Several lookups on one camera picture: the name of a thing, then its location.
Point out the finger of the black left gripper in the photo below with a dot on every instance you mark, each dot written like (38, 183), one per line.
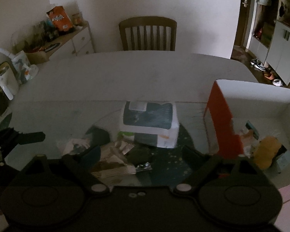
(26, 137)

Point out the orange snack bag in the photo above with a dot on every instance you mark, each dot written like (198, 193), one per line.
(60, 19)

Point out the dark wooden slatted chair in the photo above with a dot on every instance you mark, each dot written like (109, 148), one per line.
(148, 33)

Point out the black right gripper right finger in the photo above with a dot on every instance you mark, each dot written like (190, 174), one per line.
(209, 171)

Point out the white drawer cabinet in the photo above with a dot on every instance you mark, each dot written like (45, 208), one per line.
(75, 44)

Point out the white wall cupboard unit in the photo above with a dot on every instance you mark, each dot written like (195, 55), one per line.
(269, 40)

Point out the sneakers on floor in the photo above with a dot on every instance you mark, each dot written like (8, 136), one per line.
(257, 64)

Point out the white spray bottle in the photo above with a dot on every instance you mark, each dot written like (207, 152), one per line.
(25, 70)

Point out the white appliance with handle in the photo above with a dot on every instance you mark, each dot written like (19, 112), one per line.
(8, 83)

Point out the yellow round plush toy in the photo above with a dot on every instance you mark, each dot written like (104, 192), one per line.
(266, 150)

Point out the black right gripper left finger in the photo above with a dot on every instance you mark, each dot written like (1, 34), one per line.
(66, 173)

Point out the dark entrance door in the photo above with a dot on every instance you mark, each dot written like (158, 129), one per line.
(242, 22)

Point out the red cardboard shoe box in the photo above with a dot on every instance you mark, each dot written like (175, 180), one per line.
(240, 114)

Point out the paper wrappers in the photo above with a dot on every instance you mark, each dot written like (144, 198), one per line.
(109, 160)

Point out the white teal tissue pack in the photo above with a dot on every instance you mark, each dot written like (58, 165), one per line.
(150, 123)

